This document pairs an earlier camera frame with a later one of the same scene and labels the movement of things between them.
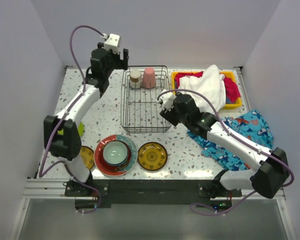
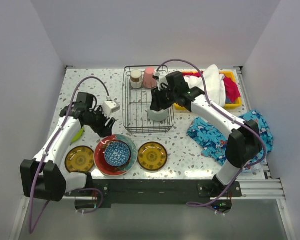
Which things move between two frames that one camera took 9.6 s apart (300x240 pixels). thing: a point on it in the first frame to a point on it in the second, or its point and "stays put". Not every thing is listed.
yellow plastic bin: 230,75 stays put
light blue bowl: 115,152 to 159,115
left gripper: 122,64 to 102,130
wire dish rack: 140,109 stays put
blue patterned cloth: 253,126 stays put
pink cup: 149,80 stays put
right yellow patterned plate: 152,156 stays put
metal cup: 135,79 stays put
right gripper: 179,93 to 157,104
